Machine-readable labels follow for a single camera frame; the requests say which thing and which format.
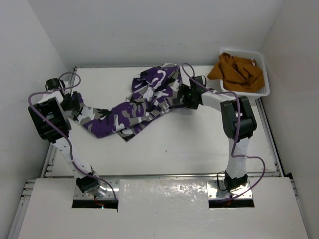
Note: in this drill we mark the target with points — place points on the purple camouflage trousers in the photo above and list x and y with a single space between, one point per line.
154 94

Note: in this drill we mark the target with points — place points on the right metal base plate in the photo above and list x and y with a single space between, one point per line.
214 192

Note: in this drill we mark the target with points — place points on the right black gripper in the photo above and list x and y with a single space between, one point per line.
185 89

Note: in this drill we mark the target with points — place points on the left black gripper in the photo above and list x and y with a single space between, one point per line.
74 104

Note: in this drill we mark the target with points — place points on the mustard brown trousers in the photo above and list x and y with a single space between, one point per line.
238 73

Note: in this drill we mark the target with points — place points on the metal base plate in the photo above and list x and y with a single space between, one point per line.
214 192
91 189

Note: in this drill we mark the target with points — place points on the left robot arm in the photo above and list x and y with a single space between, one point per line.
47 110

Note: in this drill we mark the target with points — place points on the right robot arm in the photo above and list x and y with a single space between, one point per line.
238 123

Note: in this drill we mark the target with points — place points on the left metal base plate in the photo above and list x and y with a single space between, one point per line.
91 189

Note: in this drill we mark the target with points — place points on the white front cover board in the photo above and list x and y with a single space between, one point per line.
162 209

